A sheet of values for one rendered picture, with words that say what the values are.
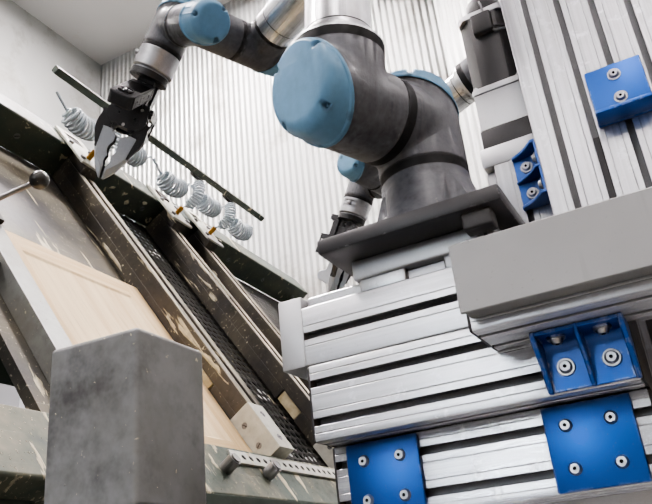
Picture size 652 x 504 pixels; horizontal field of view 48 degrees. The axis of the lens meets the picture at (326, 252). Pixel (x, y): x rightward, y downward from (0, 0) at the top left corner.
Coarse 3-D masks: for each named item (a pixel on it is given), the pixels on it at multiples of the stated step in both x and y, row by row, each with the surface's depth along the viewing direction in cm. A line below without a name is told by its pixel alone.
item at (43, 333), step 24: (0, 240) 133; (0, 264) 128; (24, 264) 132; (0, 288) 126; (24, 288) 124; (24, 312) 121; (48, 312) 124; (24, 336) 119; (48, 336) 117; (48, 360) 115
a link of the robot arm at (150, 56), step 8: (144, 48) 132; (152, 48) 132; (160, 48) 132; (136, 56) 133; (144, 56) 132; (152, 56) 131; (160, 56) 132; (168, 56) 132; (136, 64) 133; (144, 64) 131; (152, 64) 131; (160, 64) 132; (168, 64) 133; (176, 64) 134; (160, 72) 132; (168, 72) 133; (168, 80) 135
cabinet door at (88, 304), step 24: (24, 240) 147; (48, 264) 148; (72, 264) 157; (48, 288) 138; (72, 288) 147; (96, 288) 157; (120, 288) 168; (72, 312) 138; (96, 312) 147; (120, 312) 157; (144, 312) 168; (72, 336) 129; (96, 336) 137; (168, 336) 167; (216, 408) 153; (216, 432) 144
